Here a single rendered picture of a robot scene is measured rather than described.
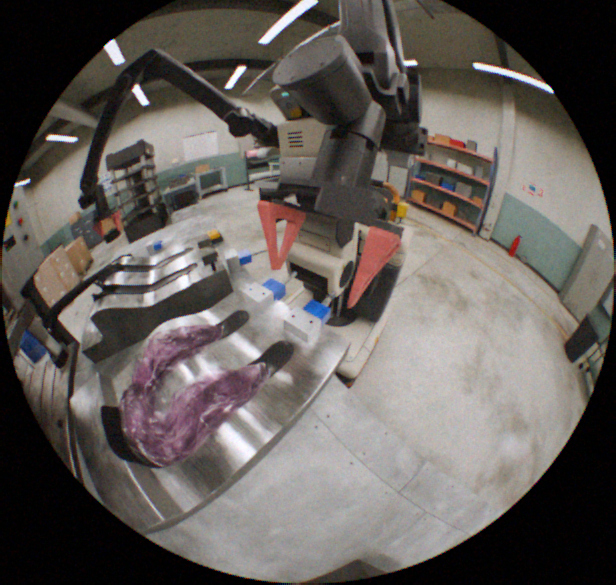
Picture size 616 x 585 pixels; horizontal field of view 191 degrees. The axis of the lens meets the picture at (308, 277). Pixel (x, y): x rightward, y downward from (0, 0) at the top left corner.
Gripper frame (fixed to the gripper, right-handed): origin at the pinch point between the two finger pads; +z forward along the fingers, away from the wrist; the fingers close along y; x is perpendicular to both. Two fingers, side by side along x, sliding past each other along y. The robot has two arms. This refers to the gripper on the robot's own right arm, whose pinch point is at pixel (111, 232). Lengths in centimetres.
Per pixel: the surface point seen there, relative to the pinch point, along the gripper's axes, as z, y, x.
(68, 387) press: 21, 31, 46
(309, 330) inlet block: 11, -46, 67
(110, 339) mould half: 14.4, -3.1, 43.7
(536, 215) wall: -19, -557, 213
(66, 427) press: 20, 32, 60
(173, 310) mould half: 15, -24, 44
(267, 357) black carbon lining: 14, -39, 65
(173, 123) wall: -177, -27, -606
